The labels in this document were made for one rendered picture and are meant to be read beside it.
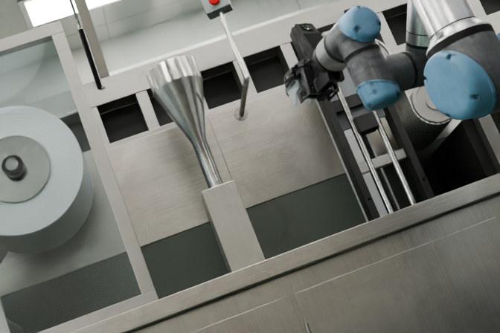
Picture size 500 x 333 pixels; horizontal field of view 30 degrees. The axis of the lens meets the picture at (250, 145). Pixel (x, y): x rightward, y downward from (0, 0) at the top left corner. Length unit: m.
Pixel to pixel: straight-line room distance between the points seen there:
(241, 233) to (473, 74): 1.01
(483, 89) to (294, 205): 1.23
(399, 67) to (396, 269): 0.47
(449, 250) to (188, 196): 0.86
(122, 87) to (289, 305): 1.02
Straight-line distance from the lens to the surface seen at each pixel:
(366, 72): 1.76
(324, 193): 2.65
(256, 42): 2.78
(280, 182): 2.64
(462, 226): 2.08
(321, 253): 1.97
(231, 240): 2.32
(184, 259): 2.58
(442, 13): 1.55
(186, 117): 2.41
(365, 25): 1.77
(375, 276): 2.01
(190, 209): 2.61
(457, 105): 1.51
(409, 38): 1.83
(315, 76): 1.93
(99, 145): 2.09
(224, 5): 2.47
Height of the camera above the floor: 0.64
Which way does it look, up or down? 15 degrees up
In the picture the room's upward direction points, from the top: 22 degrees counter-clockwise
